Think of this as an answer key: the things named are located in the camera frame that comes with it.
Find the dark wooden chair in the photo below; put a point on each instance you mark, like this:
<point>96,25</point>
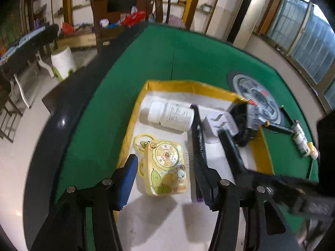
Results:
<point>112,17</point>

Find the dark side table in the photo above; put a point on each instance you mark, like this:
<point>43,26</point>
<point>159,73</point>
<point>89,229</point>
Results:
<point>13,60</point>

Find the yellow rimmed white tray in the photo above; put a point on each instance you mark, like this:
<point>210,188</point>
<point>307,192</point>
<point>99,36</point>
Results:
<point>162,212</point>

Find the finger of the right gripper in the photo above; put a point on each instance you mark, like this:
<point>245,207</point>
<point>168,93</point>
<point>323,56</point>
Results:
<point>238,169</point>

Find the standing air conditioner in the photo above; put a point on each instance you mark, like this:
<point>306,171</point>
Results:
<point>243,22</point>

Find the black marker gold caps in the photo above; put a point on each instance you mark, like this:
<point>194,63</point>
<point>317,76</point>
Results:
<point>278,128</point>

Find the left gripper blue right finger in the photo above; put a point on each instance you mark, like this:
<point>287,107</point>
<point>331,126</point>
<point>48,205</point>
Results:
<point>208,180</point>

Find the round grey table control panel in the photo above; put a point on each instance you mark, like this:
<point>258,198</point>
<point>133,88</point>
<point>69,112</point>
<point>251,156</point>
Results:
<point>256,94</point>

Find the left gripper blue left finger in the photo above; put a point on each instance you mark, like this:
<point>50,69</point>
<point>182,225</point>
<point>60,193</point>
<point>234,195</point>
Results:
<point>124,179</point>

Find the black marker purple caps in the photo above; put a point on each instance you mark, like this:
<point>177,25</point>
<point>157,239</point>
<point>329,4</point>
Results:
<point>198,145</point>

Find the black rectangular device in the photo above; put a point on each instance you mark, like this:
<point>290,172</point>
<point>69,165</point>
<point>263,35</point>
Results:
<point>246,117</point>

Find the large white pill bottle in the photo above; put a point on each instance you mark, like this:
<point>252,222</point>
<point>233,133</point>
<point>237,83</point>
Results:
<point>172,115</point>

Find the white plug adapter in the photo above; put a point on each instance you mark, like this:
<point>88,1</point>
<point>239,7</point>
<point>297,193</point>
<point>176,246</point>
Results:
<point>215,121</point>

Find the small white bottle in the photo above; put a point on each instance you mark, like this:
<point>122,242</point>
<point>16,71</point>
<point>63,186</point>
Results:
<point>300,139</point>

